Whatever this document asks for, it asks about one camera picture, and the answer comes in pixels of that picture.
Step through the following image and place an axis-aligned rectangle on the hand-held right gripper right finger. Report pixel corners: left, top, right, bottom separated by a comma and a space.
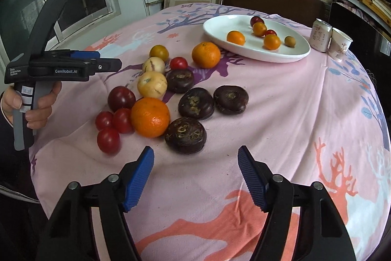
238, 145, 358, 261

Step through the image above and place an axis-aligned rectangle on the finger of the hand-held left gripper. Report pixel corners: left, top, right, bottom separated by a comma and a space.
71, 51, 101, 60
89, 58, 123, 74

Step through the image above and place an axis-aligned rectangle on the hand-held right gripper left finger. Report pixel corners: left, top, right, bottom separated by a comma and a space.
37, 146, 155, 261

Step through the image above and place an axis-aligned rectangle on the dark red plum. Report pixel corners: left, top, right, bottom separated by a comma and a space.
107, 86, 136, 113

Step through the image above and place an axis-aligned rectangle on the small pale yellow melon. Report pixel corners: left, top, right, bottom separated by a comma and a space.
142, 57, 166, 75

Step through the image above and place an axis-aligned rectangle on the large pale yellow melon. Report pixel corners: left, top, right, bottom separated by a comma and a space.
137, 71, 168, 98

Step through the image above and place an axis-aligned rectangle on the yellow tomato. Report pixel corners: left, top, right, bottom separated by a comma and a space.
149, 45, 170, 63

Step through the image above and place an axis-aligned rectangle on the large orange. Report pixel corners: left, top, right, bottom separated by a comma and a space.
131, 97, 171, 138

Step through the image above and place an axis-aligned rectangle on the dark purple water chestnut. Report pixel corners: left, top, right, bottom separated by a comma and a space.
178, 88, 215, 120
213, 85, 249, 115
166, 68, 195, 93
165, 117, 207, 154

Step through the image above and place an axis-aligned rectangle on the medium orange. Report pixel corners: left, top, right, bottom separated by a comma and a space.
191, 41, 221, 68

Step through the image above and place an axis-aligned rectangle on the white oval plate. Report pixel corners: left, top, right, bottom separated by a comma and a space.
203, 15, 311, 63

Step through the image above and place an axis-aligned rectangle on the person's left hand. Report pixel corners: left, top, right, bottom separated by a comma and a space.
0, 81, 62, 131

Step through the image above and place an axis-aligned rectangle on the pink deer-print tablecloth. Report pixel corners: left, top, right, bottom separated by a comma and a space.
29, 2, 391, 261

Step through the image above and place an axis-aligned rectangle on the person's dark jacket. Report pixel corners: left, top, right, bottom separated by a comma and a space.
0, 182, 58, 261

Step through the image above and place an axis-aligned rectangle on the small orange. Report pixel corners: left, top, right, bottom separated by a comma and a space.
252, 22, 267, 37
226, 30, 246, 45
263, 34, 282, 50

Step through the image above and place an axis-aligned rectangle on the white paper cup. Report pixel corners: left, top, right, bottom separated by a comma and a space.
328, 27, 353, 63

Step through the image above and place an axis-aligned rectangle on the pale drink can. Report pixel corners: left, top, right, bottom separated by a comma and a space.
308, 18, 333, 53

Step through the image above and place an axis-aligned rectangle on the black glossy panel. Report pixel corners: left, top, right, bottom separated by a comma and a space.
328, 2, 391, 66

